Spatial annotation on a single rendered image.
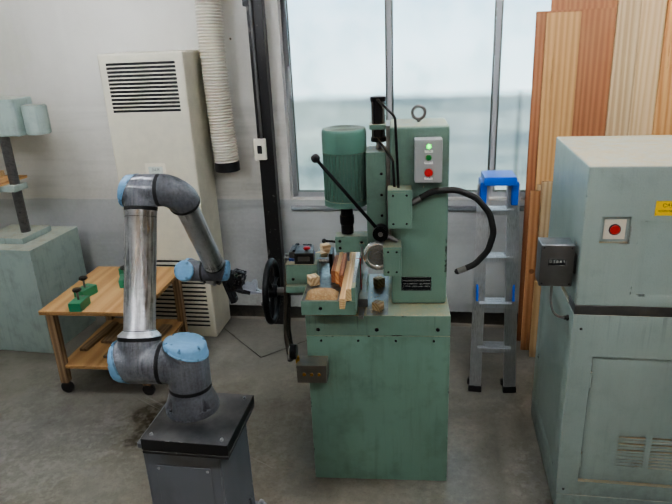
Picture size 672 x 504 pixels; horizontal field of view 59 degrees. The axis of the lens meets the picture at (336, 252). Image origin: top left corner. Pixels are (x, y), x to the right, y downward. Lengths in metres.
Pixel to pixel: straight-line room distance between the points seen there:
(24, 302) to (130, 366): 2.10
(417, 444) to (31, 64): 3.30
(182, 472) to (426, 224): 1.27
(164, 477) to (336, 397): 0.75
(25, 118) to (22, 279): 0.98
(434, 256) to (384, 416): 0.72
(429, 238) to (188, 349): 1.00
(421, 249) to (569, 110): 1.50
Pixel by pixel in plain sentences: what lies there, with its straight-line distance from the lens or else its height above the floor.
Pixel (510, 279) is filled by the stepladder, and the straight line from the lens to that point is 3.20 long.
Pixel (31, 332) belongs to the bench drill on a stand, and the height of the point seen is 0.14.
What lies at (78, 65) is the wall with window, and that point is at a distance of 4.25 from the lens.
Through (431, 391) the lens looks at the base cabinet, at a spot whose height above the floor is 0.46.
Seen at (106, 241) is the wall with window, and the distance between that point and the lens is 4.46.
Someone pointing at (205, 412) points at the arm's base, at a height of 0.63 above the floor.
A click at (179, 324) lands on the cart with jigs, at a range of 3.89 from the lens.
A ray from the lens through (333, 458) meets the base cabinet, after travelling 2.76.
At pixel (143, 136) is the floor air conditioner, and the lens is 3.77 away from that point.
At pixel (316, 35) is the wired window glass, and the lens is 3.76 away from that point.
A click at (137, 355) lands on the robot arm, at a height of 0.84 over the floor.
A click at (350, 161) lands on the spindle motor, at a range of 2.31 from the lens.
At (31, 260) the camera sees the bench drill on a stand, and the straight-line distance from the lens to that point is 4.05.
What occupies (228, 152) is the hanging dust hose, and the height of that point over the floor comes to 1.20.
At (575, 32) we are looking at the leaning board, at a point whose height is 1.80.
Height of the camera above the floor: 1.85
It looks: 20 degrees down
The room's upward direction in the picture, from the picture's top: 3 degrees counter-clockwise
